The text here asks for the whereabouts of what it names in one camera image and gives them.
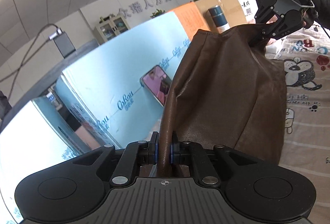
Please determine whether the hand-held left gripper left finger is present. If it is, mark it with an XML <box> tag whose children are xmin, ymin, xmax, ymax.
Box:
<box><xmin>73</xmin><ymin>132</ymin><xmax>158</xmax><ymax>187</ymax></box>

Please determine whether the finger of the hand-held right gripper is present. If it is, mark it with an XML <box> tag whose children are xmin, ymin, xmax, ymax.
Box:
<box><xmin>254</xmin><ymin>0</ymin><xmax>280</xmax><ymax>24</ymax></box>
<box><xmin>249</xmin><ymin>16</ymin><xmax>285</xmax><ymax>47</ymax></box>

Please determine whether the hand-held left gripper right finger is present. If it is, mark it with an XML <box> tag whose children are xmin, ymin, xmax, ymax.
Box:
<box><xmin>170</xmin><ymin>132</ymin><xmax>258</xmax><ymax>186</ymax></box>

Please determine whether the brown leather garment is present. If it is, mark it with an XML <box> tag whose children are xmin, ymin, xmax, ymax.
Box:
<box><xmin>148</xmin><ymin>24</ymin><xmax>288</xmax><ymax>178</ymax></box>

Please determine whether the white printed carton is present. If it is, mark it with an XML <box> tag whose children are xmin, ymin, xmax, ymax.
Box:
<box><xmin>234</xmin><ymin>0</ymin><xmax>259</xmax><ymax>25</ymax></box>

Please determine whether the large cardboard box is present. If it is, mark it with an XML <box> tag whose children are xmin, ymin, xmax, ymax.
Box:
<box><xmin>194</xmin><ymin>0</ymin><xmax>246</xmax><ymax>31</ymax></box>

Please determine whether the teal cylindrical canister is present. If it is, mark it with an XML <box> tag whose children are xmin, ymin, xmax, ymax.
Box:
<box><xmin>208</xmin><ymin>5</ymin><xmax>230</xmax><ymax>34</ymax></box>

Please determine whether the smartphone with pink screen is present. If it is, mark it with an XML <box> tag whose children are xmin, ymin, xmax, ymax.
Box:
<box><xmin>140</xmin><ymin>65</ymin><xmax>172</xmax><ymax>107</ymax></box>

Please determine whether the orange board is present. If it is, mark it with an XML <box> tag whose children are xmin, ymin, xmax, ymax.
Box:
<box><xmin>167</xmin><ymin>1</ymin><xmax>210</xmax><ymax>39</ymax></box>

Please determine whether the cartoon printed bed sheet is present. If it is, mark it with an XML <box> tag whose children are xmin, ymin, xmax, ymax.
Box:
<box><xmin>265</xmin><ymin>19</ymin><xmax>330</xmax><ymax>190</ymax></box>

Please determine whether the green potted plant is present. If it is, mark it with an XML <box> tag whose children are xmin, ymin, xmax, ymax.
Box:
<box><xmin>150</xmin><ymin>8</ymin><xmax>166</xmax><ymax>18</ymax></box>

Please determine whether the glass door cabinet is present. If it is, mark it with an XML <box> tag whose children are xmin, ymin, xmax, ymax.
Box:
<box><xmin>93</xmin><ymin>14</ymin><xmax>132</xmax><ymax>42</ymax></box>

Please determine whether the black box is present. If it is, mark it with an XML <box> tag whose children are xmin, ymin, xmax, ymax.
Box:
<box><xmin>48</xmin><ymin>28</ymin><xmax>76</xmax><ymax>58</ymax></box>

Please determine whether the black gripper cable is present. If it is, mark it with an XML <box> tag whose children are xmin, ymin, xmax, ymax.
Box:
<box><xmin>312</xmin><ymin>10</ymin><xmax>330</xmax><ymax>39</ymax></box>

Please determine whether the black cable bundle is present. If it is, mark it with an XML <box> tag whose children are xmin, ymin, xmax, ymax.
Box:
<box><xmin>0</xmin><ymin>23</ymin><xmax>57</xmax><ymax>103</ymax></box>

